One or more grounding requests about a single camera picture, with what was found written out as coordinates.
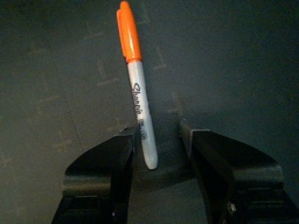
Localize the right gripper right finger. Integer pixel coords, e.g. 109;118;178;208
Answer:
179;118;299;224

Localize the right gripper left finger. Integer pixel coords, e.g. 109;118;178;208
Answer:
51;122;142;224

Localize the grey marker pen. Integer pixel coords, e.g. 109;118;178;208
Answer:
117;0;159;171

